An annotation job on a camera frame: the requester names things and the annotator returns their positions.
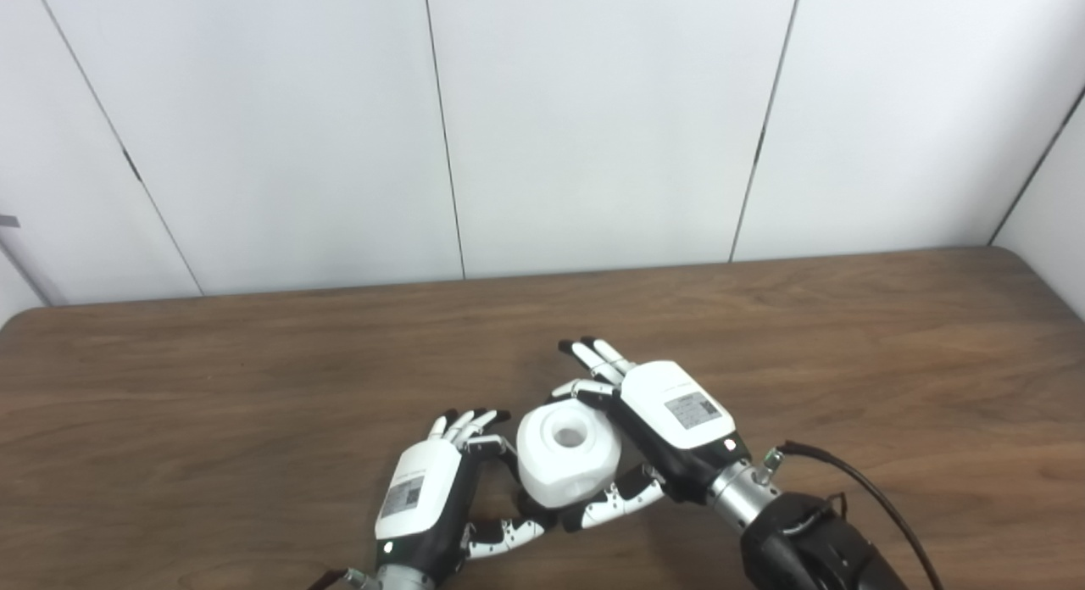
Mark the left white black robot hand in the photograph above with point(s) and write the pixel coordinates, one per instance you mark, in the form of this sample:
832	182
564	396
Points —
420	492

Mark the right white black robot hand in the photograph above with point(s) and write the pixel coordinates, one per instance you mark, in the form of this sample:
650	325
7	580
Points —
687	412

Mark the black plastic holder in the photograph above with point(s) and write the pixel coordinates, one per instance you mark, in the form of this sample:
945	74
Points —
530	505

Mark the round white plastic piece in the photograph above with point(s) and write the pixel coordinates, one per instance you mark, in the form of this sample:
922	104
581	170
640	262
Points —
559	471

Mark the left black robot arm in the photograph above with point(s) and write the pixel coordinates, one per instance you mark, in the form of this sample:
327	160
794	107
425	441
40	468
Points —
398	580

